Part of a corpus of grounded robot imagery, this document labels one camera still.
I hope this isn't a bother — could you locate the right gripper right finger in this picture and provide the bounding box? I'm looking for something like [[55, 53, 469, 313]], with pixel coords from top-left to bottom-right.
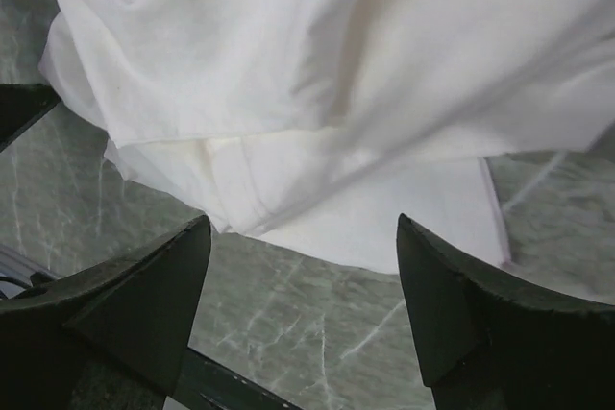
[[396, 215, 614, 410]]

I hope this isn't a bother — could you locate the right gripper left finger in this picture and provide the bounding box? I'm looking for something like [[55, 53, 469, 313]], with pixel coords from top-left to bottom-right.
[[0, 214, 212, 410]]

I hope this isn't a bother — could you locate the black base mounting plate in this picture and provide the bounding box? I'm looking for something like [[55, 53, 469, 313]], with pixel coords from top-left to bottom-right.
[[0, 83, 289, 410]]

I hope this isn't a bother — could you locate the white t shirt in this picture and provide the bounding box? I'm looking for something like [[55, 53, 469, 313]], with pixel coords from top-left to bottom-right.
[[40, 0, 614, 274]]

